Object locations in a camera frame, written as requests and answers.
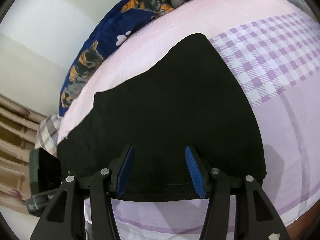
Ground plaid pillow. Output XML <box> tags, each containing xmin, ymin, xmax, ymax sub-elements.
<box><xmin>35</xmin><ymin>114</ymin><xmax>62</xmax><ymax>156</ymax></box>

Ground pink purple bed sheet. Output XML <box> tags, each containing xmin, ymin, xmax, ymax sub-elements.
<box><xmin>58</xmin><ymin>0</ymin><xmax>319</xmax><ymax>239</ymax></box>

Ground black pants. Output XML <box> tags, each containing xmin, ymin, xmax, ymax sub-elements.
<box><xmin>57</xmin><ymin>33</ymin><xmax>267</xmax><ymax>202</ymax></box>

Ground blue dog print blanket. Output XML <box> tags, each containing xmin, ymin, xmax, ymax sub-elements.
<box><xmin>59</xmin><ymin>0</ymin><xmax>189</xmax><ymax>116</ymax></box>

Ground beige curtain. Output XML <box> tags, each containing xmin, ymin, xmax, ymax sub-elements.
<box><xmin>0</xmin><ymin>95</ymin><xmax>45</xmax><ymax>213</ymax></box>

